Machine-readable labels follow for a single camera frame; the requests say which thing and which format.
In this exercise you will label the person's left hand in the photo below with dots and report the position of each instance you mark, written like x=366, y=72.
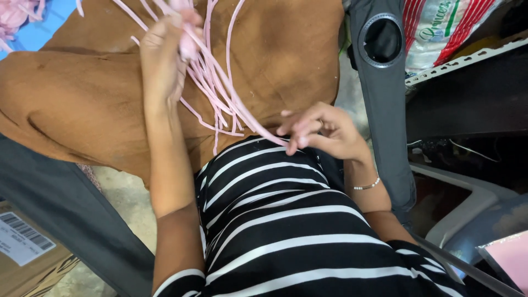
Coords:
x=159, y=62

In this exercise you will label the person's right hand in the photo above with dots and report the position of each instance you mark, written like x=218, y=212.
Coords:
x=338, y=132

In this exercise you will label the person's left fingers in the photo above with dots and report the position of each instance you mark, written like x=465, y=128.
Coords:
x=177, y=22

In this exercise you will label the blue sheet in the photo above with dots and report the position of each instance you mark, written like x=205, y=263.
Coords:
x=43, y=35

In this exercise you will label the grey fabric chair armrest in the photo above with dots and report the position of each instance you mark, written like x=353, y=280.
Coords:
x=383, y=107
x=62, y=198

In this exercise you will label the black white striped shirt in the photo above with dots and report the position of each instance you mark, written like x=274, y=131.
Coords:
x=280, y=231

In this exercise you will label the white red striped sack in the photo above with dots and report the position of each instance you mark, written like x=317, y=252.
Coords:
x=437, y=39

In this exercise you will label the perforated metal shelf rack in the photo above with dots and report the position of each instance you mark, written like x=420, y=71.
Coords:
x=453, y=103

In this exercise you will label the cardboard box with white label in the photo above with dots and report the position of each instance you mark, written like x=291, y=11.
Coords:
x=41, y=276

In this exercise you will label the white plastic chair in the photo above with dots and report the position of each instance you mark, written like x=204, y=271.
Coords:
x=474, y=206

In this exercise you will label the pink sheet in clear packet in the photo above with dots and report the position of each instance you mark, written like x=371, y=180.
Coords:
x=511, y=255

